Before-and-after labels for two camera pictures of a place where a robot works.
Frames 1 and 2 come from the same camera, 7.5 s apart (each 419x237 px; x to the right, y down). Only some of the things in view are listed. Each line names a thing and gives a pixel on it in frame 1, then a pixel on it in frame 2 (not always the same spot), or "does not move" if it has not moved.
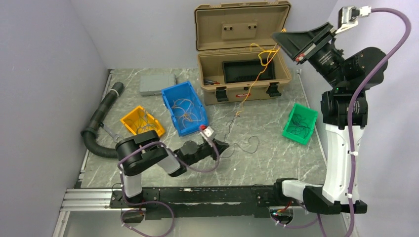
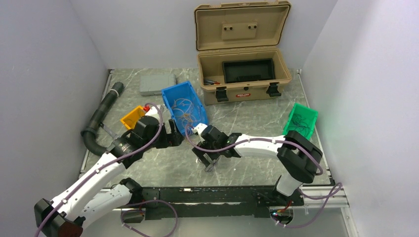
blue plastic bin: [185, 107] does not move
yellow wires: [266, 55] to [183, 108]
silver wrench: [110, 133] does not move
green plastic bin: [300, 124] does not move
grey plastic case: [152, 84] does not move
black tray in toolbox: [247, 71] does not move
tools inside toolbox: [210, 82] does not move
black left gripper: [220, 146] to [173, 139]
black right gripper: [298, 43] to [200, 153]
